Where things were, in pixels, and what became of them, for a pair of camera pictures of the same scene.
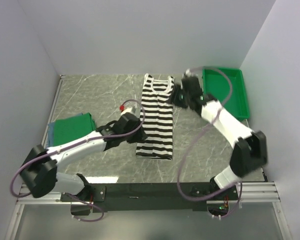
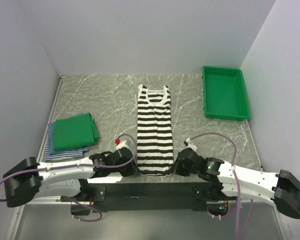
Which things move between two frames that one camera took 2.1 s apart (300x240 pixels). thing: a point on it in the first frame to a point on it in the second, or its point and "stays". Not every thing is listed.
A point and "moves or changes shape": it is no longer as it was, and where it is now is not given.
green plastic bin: (216, 85) stays
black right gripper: (177, 90) to (178, 170)
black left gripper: (140, 136) to (131, 171)
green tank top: (67, 130) stays
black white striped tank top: (156, 118) moves or changes shape
